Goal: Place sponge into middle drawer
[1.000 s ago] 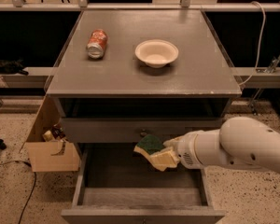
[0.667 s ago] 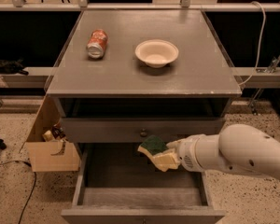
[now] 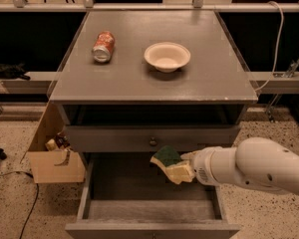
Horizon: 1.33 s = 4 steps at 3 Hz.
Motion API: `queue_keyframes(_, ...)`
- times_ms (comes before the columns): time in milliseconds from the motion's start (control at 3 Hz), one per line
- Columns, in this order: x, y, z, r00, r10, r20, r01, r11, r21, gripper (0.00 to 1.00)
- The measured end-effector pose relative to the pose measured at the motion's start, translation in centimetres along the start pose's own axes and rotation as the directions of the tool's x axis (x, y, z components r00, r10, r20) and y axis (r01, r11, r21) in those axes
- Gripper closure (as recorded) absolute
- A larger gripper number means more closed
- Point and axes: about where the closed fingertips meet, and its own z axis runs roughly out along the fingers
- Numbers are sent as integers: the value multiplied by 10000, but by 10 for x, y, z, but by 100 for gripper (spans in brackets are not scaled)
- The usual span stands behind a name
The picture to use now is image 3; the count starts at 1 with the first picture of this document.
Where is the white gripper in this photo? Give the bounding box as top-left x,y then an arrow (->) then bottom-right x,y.
165,146 -> 220,186

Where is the green and yellow sponge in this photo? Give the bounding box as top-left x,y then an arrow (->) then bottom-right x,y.
149,145 -> 181,176

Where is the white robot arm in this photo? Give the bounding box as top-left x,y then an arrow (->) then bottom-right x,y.
165,137 -> 299,196

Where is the round metal drawer knob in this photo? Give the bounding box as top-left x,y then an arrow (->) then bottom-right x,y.
149,137 -> 157,146

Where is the grey open middle drawer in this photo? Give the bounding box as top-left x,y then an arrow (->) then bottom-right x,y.
66,152 -> 240,239

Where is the grey drawer cabinet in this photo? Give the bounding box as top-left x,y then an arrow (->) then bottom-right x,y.
49,9 -> 259,155

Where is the grey upper drawer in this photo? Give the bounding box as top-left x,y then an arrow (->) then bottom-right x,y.
65,125 -> 240,152

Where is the white paper bowl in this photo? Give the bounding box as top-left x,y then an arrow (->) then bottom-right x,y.
144,42 -> 191,73

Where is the cardboard box with items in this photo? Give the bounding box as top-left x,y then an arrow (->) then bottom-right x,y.
27,104 -> 86,183

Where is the orange soda can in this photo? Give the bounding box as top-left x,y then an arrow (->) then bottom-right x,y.
92,31 -> 116,63

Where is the black object on ledge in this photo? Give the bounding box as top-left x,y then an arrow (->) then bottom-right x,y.
0,64 -> 31,81

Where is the black floor cable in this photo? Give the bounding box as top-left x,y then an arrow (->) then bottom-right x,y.
0,170 -> 40,239

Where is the white hanging cable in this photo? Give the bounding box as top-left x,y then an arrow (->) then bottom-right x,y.
254,0 -> 286,93

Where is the metal frame rail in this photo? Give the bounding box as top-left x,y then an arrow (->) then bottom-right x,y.
0,2 -> 299,13

